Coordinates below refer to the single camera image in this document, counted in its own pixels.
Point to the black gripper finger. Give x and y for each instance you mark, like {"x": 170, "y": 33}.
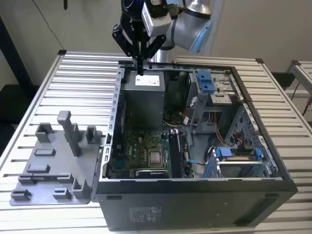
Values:
{"x": 154, "y": 47}
{"x": 122, "y": 36}

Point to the RAM stick with white label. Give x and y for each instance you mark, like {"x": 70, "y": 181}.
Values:
{"x": 48, "y": 175}

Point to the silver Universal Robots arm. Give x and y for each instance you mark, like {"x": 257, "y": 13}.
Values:
{"x": 187, "y": 29}

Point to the dark RAM stick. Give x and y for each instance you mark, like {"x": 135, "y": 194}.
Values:
{"x": 180, "y": 156}

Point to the blue plastic drive latch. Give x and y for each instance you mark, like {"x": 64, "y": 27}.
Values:
{"x": 203, "y": 78}

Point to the grey power supply unit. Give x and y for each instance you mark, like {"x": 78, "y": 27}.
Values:
{"x": 143, "y": 107}

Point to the black table corner cap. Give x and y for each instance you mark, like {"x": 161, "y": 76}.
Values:
{"x": 260, "y": 61}
{"x": 62, "y": 52}

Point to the black antenna stub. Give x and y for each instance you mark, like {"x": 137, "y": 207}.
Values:
{"x": 65, "y": 5}

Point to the grey metal drive cage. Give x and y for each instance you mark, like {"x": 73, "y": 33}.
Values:
{"x": 202, "y": 104}

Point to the green motherboard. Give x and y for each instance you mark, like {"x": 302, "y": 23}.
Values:
{"x": 136, "y": 148}

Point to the silver CPU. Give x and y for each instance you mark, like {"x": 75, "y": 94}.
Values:
{"x": 156, "y": 159}

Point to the dark chair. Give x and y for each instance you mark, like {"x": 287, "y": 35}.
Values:
{"x": 14, "y": 102}

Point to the black graphics card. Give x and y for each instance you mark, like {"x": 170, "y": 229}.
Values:
{"x": 151, "y": 173}

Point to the blue disk carrier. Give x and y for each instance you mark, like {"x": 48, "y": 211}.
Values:
{"x": 224, "y": 153}

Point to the black box beside table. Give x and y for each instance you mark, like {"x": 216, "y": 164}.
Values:
{"x": 282, "y": 79}

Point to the metal disk bay blue rails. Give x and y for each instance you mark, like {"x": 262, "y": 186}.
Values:
{"x": 212, "y": 168}

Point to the grey plastic parts rack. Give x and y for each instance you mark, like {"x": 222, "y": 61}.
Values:
{"x": 61, "y": 156}

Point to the neighbouring slatted metal table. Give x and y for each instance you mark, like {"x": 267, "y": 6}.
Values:
{"x": 302, "y": 70}

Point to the black open PC case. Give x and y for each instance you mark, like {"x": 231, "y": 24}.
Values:
{"x": 195, "y": 207}

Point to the black slanted post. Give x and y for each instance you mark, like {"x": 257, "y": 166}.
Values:
{"x": 12, "y": 48}

